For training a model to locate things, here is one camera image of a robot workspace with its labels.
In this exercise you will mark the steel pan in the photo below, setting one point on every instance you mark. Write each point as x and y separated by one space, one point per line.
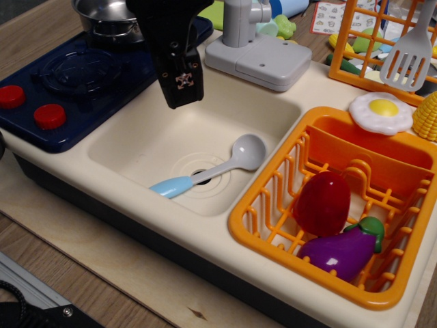
108 21

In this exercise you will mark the cream toy sink unit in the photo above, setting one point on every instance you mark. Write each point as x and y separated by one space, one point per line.
146 142

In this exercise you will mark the printed paper card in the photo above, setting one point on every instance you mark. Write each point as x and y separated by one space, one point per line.
327 17

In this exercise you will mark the red stove knob left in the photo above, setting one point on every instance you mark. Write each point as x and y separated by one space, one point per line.
12 96

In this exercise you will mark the red stove knob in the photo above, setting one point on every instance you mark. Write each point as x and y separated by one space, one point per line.
12 96
50 116

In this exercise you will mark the red stove knob right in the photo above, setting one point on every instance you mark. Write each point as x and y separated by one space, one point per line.
50 116

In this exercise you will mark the orange utensil rack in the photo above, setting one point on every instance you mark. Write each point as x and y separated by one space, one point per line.
365 39

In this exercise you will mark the toy fried egg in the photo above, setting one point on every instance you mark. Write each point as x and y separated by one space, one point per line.
381 113

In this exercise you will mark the red toy pepper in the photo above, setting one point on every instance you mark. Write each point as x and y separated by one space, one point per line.
323 205

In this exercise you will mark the navy blue toy stove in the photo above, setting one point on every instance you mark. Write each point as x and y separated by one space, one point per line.
89 79

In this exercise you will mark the grey toy faucet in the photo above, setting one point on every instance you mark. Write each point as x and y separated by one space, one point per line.
255 57

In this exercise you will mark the purple toy eggplant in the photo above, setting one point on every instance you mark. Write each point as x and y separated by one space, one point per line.
348 252

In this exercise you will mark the blue cup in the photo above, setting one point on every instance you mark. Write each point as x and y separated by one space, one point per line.
289 8

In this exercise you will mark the grey spoon with blue handle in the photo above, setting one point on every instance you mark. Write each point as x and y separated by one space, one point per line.
248 153

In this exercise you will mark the grey toy spatula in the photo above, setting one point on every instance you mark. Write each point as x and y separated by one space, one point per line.
407 64

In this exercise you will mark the orange dish drainer basket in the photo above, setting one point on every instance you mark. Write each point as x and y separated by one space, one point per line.
391 178

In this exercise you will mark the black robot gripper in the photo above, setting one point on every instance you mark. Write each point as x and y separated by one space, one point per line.
167 27

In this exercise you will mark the yellow toy corn cob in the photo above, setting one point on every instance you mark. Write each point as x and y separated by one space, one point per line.
424 118

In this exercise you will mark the green toy vegetable piece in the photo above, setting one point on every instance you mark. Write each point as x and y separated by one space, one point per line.
286 28

